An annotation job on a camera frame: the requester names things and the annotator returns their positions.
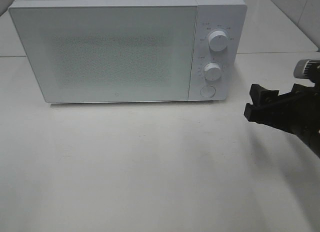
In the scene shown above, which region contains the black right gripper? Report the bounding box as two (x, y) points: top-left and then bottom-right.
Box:
(244, 59), (320, 156)

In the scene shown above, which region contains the white microwave door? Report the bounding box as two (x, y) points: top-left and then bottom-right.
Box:
(9, 6), (197, 103)

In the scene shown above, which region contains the white microwave oven body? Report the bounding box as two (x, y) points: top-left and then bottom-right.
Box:
(8, 0), (247, 103)

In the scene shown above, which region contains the white control knob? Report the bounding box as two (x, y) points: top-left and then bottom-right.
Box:
(208, 28), (229, 52)
(203, 63), (223, 81)

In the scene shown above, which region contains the round white door button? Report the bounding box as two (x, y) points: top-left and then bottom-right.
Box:
(200, 86), (216, 98)

